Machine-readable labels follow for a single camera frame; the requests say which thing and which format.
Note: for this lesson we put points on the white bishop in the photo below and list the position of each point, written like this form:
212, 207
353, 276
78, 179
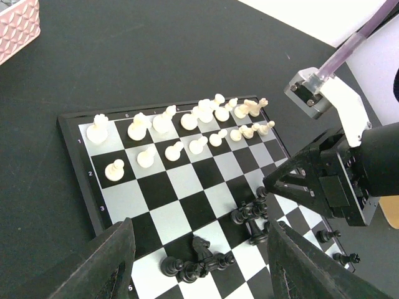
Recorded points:
162, 123
221, 113

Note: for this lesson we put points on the pink square tin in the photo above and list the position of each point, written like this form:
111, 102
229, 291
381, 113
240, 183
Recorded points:
20, 25

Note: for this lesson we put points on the black knight piece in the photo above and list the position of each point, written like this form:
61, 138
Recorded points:
201, 247

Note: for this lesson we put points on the black pieces left cluster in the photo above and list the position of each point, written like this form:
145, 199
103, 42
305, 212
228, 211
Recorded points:
189, 271

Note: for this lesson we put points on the white rook right corner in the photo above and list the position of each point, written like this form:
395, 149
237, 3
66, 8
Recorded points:
250, 107

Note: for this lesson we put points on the gold rectangular tin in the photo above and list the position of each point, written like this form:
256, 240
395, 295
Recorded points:
390, 209

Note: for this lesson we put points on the white knight left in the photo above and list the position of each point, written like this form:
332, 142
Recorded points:
137, 130

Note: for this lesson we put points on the black white chessboard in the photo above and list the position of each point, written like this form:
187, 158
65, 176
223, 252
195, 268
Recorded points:
171, 202

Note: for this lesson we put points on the white pawn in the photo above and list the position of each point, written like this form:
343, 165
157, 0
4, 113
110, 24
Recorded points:
115, 170
173, 152
263, 130
216, 139
236, 135
146, 158
197, 146
248, 133

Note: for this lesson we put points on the black pawn edge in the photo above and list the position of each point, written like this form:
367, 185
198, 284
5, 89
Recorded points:
345, 259

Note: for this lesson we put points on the white pawn leftmost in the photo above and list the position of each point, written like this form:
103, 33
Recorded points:
115, 170

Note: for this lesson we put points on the white rook corner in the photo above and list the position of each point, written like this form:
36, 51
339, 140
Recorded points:
97, 133
250, 107

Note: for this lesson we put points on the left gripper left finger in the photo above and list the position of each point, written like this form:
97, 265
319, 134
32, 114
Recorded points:
101, 269

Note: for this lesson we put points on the white queen piece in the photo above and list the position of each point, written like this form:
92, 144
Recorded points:
189, 121

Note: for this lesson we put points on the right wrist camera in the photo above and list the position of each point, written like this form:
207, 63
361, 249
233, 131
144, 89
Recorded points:
315, 96

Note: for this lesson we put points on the white king piece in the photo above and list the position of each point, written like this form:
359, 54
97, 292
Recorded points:
203, 111

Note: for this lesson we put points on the white bishop left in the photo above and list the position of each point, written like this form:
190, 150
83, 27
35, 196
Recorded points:
162, 123

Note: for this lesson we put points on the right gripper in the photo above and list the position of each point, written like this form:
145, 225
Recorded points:
326, 178

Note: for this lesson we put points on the white rook left corner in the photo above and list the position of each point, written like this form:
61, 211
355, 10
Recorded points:
97, 133

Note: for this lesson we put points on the white bishop right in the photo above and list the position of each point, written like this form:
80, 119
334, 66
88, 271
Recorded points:
221, 113

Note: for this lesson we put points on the black pawn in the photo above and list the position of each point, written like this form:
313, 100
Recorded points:
324, 236

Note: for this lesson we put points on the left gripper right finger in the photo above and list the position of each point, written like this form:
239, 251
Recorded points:
300, 270

